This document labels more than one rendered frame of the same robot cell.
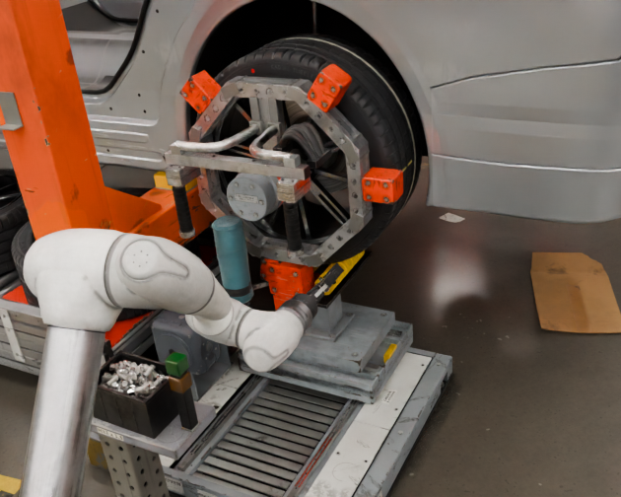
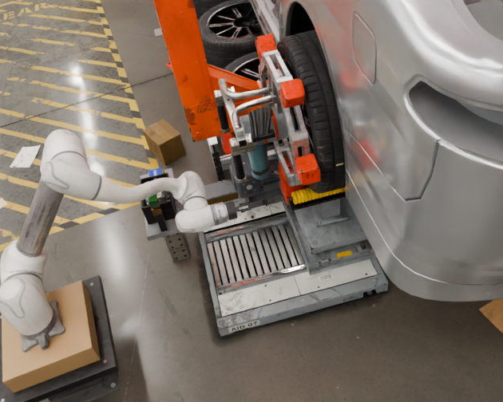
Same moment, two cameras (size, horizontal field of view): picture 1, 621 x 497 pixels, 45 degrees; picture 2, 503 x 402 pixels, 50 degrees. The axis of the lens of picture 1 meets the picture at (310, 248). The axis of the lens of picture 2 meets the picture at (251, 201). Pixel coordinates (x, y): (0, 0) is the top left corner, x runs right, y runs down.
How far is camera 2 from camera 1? 1.60 m
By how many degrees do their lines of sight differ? 46
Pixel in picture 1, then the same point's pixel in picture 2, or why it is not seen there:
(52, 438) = (30, 214)
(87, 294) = not seen: hidden behind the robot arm
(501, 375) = (412, 315)
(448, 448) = (325, 328)
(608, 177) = (400, 266)
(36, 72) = (163, 11)
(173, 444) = (150, 233)
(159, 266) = (48, 180)
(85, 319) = not seen: hidden behind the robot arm
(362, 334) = (334, 234)
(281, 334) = (192, 220)
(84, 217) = (191, 92)
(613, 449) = not seen: outside the picture
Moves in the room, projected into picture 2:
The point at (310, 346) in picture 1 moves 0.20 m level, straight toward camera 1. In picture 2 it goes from (303, 220) to (275, 244)
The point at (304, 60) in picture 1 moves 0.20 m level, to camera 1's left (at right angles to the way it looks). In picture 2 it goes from (297, 64) to (259, 47)
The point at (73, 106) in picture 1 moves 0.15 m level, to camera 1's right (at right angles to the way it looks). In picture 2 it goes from (189, 31) to (211, 41)
